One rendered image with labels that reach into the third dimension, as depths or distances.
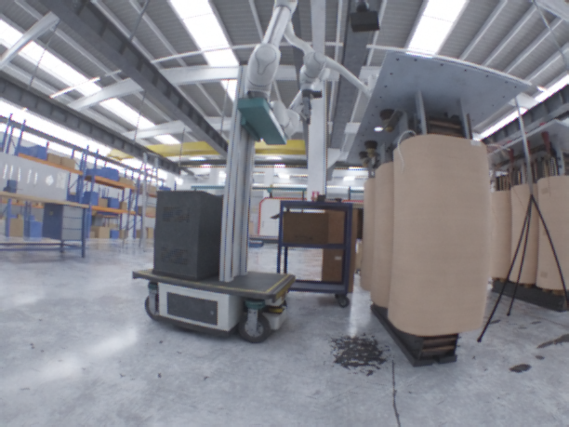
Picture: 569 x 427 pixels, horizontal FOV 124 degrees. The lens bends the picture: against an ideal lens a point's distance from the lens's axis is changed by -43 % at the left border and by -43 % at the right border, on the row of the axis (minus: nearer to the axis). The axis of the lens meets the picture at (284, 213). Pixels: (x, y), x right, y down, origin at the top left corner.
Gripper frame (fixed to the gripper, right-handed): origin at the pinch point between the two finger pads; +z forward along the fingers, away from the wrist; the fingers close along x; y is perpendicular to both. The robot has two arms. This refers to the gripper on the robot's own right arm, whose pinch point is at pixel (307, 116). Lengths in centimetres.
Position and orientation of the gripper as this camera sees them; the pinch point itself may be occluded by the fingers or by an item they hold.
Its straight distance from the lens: 160.7
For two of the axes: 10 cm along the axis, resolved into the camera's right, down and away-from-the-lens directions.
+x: -2.0, -0.8, -9.8
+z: -0.5, 10.0, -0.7
